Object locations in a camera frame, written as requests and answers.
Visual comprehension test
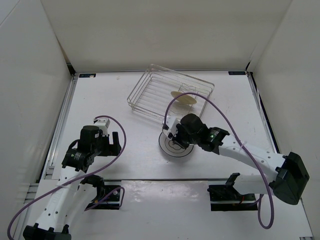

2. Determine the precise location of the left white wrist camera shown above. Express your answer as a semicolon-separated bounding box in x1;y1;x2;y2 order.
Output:
93;118;110;137

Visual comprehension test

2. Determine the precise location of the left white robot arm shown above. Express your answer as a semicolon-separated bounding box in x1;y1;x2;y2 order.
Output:
22;125;122;240

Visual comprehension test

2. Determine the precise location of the aluminium table rail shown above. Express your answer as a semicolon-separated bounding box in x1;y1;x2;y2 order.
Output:
24;73;78;204

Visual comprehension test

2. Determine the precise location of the silver wire dish rack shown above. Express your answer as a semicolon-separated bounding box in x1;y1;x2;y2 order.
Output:
127;64;215;122

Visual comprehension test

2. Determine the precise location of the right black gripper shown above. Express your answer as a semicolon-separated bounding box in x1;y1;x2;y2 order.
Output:
168;123;200;150

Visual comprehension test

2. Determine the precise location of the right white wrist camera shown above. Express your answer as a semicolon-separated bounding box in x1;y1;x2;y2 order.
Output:
162;116;180;139

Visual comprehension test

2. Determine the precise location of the beige plate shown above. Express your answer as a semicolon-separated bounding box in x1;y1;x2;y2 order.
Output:
170;91;197;105

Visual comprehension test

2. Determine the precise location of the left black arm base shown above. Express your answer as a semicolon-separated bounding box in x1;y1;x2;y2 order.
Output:
85;183;126;211

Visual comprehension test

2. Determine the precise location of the blue corner sticker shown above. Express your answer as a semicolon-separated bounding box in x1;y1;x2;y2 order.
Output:
78;73;96;78
228;71;246;76

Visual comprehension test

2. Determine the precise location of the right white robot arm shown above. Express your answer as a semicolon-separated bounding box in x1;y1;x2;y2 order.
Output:
164;113;310;205

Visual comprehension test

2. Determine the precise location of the left blue corner sticker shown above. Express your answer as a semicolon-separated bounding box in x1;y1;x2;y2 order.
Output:
78;73;96;78

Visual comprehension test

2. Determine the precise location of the white plate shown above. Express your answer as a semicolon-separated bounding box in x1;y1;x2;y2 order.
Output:
158;133;194;158

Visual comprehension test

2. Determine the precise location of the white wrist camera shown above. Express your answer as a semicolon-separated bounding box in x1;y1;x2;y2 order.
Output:
162;116;180;139
93;118;110;137

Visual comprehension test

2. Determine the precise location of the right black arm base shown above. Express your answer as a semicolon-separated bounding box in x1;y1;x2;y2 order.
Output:
207;173;258;212

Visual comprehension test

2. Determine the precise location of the right blue corner sticker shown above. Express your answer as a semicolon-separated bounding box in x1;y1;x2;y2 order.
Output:
228;71;246;76

